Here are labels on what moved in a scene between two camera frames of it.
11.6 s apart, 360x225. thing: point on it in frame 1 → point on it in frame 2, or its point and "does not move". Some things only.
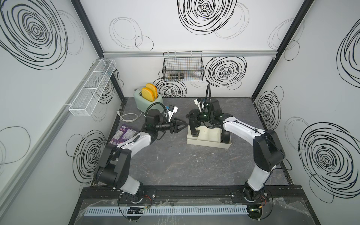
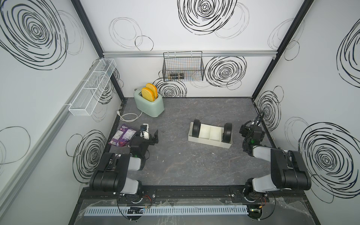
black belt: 225,136 does not move
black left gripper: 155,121 → 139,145
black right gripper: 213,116 → 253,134
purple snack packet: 123,133 does not move
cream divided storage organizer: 208,136 does not move
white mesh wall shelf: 85,102 does not move
